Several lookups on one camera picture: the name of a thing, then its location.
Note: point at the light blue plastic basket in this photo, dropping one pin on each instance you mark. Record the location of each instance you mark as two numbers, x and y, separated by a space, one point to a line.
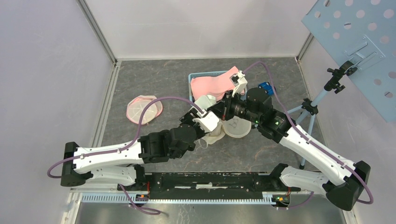
211 83

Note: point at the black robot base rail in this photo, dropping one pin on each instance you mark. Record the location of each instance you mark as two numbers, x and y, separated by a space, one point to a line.
215 185

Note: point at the blue perforated panel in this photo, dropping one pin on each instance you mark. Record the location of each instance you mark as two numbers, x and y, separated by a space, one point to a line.
364 33

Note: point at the blue toy car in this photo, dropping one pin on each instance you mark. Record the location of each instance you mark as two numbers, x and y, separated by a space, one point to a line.
269 89

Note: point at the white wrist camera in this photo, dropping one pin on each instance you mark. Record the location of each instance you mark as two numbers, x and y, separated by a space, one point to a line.
240 83
207 121

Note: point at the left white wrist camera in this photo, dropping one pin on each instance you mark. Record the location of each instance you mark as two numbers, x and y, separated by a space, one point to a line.
207 121

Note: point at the pink bra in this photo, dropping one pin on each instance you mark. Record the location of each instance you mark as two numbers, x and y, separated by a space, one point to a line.
217 83

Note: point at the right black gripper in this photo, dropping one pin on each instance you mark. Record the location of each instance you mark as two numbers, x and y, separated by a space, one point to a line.
222 108

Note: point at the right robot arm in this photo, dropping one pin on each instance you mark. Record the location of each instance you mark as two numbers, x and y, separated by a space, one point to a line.
342 181

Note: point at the pale green bra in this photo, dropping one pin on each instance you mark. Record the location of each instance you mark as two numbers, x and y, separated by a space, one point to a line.
205 101

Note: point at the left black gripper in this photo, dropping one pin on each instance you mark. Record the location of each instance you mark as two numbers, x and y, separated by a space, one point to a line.
188 118

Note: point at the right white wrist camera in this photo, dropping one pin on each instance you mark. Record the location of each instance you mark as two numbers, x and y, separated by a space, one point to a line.
240 83

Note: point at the white cable tray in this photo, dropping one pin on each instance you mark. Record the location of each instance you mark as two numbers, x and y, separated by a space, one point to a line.
144 199

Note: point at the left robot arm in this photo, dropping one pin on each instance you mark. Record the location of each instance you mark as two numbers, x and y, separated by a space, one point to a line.
103 164

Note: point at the blue tripod stand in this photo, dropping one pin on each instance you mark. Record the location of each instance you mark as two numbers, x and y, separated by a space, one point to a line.
310 107

